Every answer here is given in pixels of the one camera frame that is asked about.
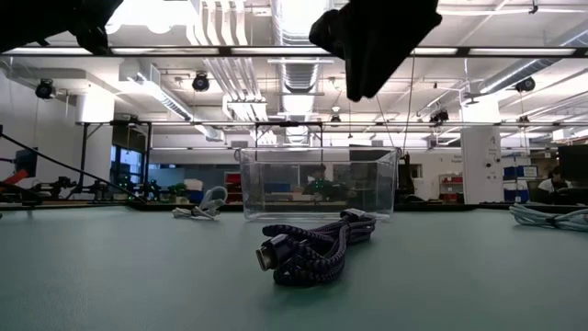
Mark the red machine part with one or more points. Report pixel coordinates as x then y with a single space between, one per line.
16 178

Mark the person in green top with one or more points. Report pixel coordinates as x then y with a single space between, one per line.
319 186

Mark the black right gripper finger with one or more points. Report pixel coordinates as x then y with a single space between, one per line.
365 76

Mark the person at desk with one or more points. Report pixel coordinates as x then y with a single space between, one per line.
553 184

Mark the large dark monitor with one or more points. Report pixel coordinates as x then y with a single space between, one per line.
574 163

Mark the grey shelf with red bins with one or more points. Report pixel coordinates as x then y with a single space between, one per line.
451 188

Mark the small dark monitor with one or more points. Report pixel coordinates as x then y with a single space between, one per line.
26 162

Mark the clear plastic bin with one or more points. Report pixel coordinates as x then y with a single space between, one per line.
388 158

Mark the small black background frame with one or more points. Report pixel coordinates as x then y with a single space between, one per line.
288 124

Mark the black ceiling spotlight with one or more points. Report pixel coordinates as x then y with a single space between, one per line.
44 89
200 83
525 85
439 117

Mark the black rig frame crossbar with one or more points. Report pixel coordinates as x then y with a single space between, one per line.
184 51

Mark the white square column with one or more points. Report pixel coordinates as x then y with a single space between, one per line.
481 156

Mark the red storage bin shelf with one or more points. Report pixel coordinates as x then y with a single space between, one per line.
233 186

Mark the silver spiral air duct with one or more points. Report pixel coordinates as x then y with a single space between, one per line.
298 76

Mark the black background station frame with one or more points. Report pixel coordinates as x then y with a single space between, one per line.
148 161

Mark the blue storage bin stack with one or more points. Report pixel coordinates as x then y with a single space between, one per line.
519 184

